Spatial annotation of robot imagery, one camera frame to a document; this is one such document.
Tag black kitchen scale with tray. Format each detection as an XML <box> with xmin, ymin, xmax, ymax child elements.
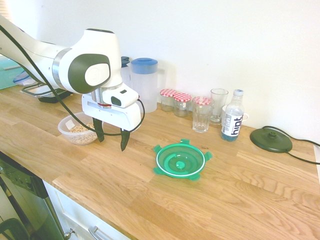
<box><xmin>20</xmin><ymin>83</ymin><xmax>74</xmax><ymax>104</ymax></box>

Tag glass jar red checkered lid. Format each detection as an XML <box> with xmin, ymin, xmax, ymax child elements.
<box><xmin>191</xmin><ymin>96</ymin><xmax>214</xmax><ymax>107</ymax></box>
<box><xmin>172</xmin><ymin>92</ymin><xmax>193</xmax><ymax>118</ymax></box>
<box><xmin>159</xmin><ymin>88</ymin><xmax>178</xmax><ymax>113</ymax></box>

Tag silver drawer bar handle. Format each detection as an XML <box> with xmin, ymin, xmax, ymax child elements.
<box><xmin>87</xmin><ymin>225</ymin><xmax>114</xmax><ymax>240</ymax></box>

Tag stainless steel dishwasher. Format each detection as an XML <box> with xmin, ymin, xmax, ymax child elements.
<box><xmin>0</xmin><ymin>150</ymin><xmax>66</xmax><ymax>240</ymax></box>

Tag black kettle base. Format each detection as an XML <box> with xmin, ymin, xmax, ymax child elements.
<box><xmin>249</xmin><ymin>126</ymin><xmax>294</xmax><ymax>154</ymax></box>

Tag clear pitcher with dark lid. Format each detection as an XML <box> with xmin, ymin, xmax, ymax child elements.
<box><xmin>120</xmin><ymin>55</ymin><xmax>133</xmax><ymax>89</ymax></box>

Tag silver cabinet knob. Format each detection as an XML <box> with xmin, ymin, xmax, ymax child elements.
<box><xmin>63</xmin><ymin>227</ymin><xmax>76</xmax><ymax>240</ymax></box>

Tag white cabinet drawer front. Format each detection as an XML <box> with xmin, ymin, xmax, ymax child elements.
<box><xmin>43</xmin><ymin>179</ymin><xmax>131</xmax><ymax>240</ymax></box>

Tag clear cereal food container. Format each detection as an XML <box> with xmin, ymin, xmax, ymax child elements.
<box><xmin>57</xmin><ymin>111</ymin><xmax>105</xmax><ymax>146</ymax></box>

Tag blue zip plastic bag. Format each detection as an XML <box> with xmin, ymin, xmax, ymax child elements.
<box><xmin>11</xmin><ymin>70</ymin><xmax>41</xmax><ymax>87</ymax></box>

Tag green round container lid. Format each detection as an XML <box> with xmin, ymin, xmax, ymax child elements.
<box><xmin>152</xmin><ymin>138</ymin><xmax>214</xmax><ymax>183</ymax></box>

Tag faceted clear glass tumbler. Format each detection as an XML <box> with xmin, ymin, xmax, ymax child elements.
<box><xmin>191</xmin><ymin>103</ymin><xmax>215</xmax><ymax>134</ymax></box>

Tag black kettle power cord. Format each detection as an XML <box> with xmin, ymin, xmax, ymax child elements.
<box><xmin>259</xmin><ymin>125</ymin><xmax>320</xmax><ymax>166</ymax></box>

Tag window blinds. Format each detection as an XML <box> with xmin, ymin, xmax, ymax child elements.
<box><xmin>0</xmin><ymin>0</ymin><xmax>14</xmax><ymax>21</ymax></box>

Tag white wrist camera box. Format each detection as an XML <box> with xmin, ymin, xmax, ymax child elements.
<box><xmin>103</xmin><ymin>83</ymin><xmax>140</xmax><ymax>109</ymax></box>

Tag clear pitcher with blue lid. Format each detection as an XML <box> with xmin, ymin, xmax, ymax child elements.
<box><xmin>130</xmin><ymin>57</ymin><xmax>166</xmax><ymax>114</ymax></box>

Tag white ceramic mug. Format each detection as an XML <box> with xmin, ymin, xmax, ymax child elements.
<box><xmin>221</xmin><ymin>104</ymin><xmax>250</xmax><ymax>124</ymax></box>

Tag tall clear footed glass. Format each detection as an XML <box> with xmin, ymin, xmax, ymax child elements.
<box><xmin>209</xmin><ymin>88</ymin><xmax>230</xmax><ymax>126</ymax></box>

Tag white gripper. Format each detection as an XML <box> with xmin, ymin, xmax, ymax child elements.
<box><xmin>81</xmin><ymin>93</ymin><xmax>143</xmax><ymax>153</ymax></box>

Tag hint water bottle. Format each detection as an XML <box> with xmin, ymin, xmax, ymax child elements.
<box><xmin>220</xmin><ymin>89</ymin><xmax>245</xmax><ymax>143</ymax></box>

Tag dark green chair back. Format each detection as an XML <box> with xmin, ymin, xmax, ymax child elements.
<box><xmin>0</xmin><ymin>217</ymin><xmax>31</xmax><ymax>240</ymax></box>

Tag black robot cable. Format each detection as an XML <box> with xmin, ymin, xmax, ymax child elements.
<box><xmin>0</xmin><ymin>24</ymin><xmax>147</xmax><ymax>137</ymax></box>

